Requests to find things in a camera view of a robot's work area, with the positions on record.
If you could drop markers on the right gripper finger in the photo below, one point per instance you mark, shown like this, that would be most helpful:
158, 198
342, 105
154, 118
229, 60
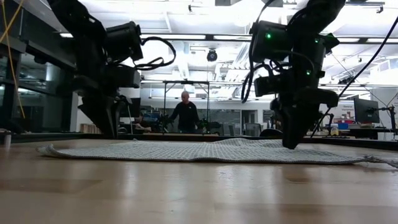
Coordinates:
290, 127
304, 121

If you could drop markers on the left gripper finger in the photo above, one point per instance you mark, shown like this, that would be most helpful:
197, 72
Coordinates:
102, 115
118, 112

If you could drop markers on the grey waffle microfiber towel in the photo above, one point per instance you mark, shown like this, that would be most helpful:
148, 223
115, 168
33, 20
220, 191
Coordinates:
199, 152

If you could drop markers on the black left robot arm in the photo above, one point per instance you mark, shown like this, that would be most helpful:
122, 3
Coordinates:
77, 25

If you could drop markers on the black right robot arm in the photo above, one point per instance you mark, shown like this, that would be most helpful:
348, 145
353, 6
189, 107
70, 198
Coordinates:
308, 37

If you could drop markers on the black computer monitor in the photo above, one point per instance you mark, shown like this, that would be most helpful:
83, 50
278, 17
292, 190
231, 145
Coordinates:
133, 107
366, 110

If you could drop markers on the stack of wooden boards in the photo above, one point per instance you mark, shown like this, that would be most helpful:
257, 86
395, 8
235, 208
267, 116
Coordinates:
90, 128

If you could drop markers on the white bottle yellow label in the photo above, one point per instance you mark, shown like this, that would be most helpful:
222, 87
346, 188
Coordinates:
334, 130

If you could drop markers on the grey office chair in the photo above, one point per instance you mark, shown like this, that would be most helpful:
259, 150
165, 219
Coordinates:
253, 129

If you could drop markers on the blue box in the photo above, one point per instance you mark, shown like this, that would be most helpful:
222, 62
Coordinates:
342, 126

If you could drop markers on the white printed sign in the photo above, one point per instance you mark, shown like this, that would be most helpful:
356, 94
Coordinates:
345, 110

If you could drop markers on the long ceiling light strip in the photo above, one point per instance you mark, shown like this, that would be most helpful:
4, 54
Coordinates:
174, 36

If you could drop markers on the round black ceiling fixture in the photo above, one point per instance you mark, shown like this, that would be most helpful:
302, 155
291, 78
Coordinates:
212, 55

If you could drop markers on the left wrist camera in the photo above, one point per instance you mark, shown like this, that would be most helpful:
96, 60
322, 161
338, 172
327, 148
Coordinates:
130, 76

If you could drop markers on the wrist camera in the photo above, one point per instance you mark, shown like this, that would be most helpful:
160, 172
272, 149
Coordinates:
265, 86
130, 76

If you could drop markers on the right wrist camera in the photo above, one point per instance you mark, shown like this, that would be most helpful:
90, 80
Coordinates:
265, 86

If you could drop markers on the white cylindrical post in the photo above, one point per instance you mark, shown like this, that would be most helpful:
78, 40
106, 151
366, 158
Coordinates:
7, 139

